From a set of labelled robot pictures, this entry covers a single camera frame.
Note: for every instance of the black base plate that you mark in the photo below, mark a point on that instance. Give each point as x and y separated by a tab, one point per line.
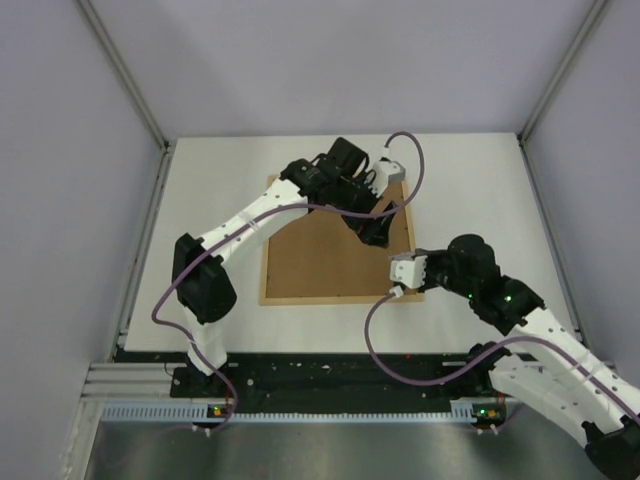
405	399

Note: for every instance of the right aluminium corner post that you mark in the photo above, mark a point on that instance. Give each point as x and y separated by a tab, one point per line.
587	29

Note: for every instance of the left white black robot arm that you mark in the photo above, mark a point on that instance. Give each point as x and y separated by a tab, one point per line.
202	265

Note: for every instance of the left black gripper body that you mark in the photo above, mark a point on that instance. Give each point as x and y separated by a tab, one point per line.
357	197

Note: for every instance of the aluminium corner post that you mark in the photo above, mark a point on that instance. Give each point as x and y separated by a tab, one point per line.
587	29
122	72

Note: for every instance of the left aluminium corner post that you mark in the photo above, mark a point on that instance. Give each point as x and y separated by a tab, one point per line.
122	72

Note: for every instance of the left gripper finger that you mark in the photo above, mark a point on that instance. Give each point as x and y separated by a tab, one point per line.
389	211
373	232

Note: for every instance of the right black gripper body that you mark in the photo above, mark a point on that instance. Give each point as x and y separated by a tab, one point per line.
439	271

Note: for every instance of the grey slotted cable duct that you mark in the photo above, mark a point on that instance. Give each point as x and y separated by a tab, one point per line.
457	412

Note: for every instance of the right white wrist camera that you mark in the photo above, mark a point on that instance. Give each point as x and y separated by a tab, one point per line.
407	272

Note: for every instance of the aluminium front rail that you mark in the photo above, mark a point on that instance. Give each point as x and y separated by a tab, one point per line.
140	380

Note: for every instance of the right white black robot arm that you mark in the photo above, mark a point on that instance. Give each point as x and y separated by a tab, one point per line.
575	390

